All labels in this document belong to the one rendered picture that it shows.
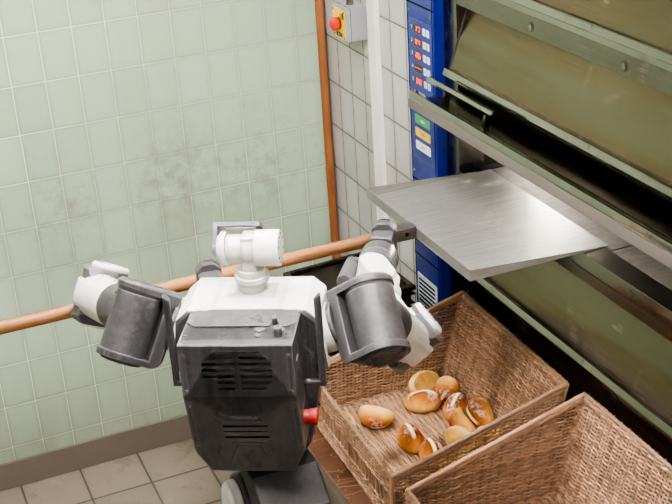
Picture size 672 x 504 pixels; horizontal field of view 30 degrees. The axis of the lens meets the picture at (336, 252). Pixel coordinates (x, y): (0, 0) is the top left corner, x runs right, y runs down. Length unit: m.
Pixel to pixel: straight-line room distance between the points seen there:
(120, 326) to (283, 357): 0.34
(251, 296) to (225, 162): 1.85
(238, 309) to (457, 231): 0.92
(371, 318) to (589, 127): 0.78
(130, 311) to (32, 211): 1.71
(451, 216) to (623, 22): 0.75
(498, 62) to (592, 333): 0.69
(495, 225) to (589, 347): 0.37
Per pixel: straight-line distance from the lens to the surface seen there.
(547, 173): 2.67
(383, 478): 2.97
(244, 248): 2.23
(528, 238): 2.96
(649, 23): 2.52
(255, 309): 2.21
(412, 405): 3.38
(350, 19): 3.72
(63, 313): 2.74
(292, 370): 2.11
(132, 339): 2.29
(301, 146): 4.16
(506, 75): 3.03
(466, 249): 2.91
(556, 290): 3.06
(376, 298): 2.22
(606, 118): 2.71
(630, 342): 2.84
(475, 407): 3.29
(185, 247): 4.14
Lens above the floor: 2.43
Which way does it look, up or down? 25 degrees down
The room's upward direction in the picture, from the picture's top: 4 degrees counter-clockwise
